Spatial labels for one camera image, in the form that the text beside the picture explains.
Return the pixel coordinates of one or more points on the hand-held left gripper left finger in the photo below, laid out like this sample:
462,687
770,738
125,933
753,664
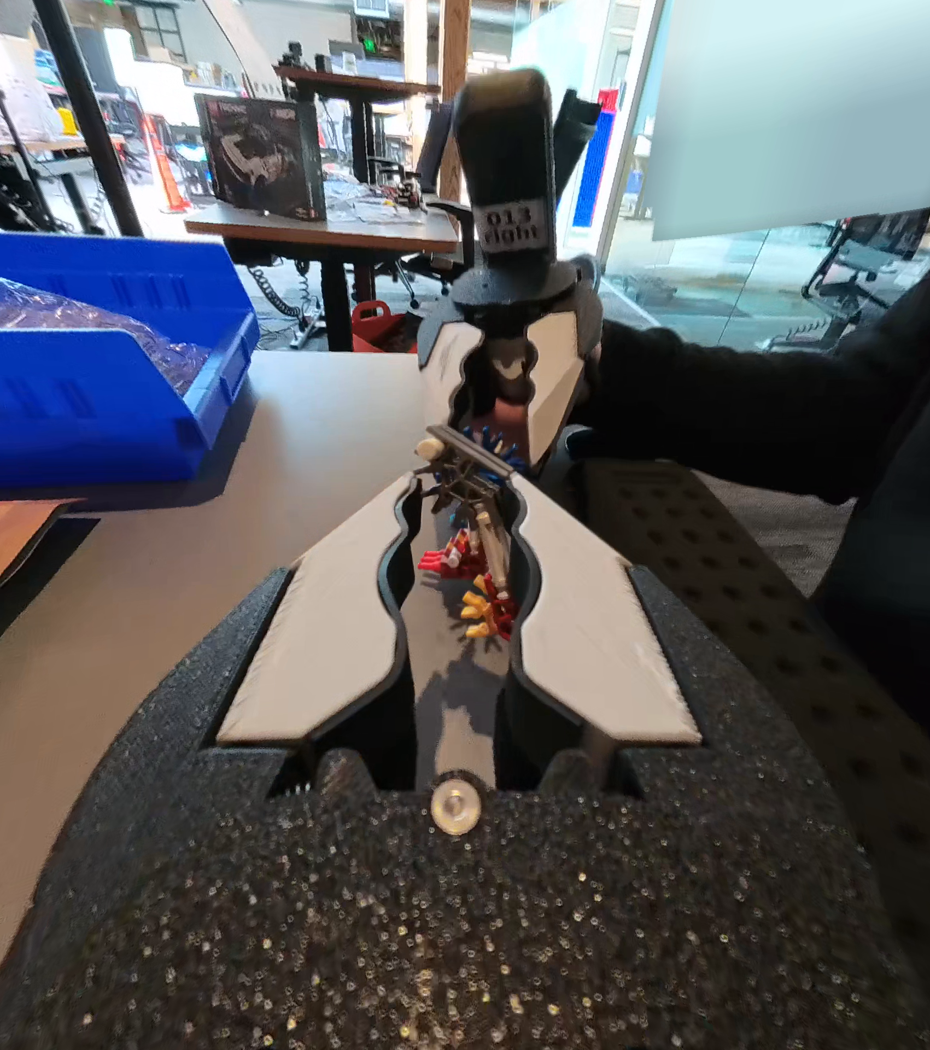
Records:
317,648

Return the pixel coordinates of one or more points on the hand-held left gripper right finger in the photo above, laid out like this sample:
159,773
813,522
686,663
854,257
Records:
604,656

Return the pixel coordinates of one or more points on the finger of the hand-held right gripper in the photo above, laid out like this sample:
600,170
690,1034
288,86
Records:
447,369
555,377

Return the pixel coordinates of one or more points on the blue snowflake toy connector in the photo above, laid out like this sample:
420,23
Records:
497,447

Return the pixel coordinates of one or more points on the grey and red toy model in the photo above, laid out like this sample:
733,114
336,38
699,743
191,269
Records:
465,484

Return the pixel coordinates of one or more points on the person's right forearm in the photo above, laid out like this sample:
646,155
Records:
719,402

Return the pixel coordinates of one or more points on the person's right hand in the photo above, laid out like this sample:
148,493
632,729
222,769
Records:
511,422

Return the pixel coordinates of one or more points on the black mesh office chair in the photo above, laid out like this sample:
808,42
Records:
436,156

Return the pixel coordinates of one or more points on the red orange tote bag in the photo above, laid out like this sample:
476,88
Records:
370,324

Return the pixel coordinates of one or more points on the stack of blue red bins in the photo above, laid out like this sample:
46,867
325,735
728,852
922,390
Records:
596,180

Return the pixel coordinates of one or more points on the black perforated board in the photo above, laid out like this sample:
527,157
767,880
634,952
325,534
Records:
719,574

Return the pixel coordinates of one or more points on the dark wooden table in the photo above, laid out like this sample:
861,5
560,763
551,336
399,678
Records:
350,82

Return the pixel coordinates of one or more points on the wooden desk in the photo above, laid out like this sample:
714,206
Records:
309,230

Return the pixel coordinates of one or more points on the black printed box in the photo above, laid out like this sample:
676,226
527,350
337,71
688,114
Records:
260,156

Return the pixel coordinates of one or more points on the person's black hoodie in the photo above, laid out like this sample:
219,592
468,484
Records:
924,533

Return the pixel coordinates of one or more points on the blue plastic bin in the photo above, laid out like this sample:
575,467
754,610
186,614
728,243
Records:
63,410

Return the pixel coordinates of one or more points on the clear plastic bag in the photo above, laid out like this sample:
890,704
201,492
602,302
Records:
63,320

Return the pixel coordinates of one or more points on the black steel column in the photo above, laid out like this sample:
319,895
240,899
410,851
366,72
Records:
96,131

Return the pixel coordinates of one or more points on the long wooden table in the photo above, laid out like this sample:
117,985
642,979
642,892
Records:
46,146

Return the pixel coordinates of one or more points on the wooden post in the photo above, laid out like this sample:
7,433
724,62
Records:
455,41

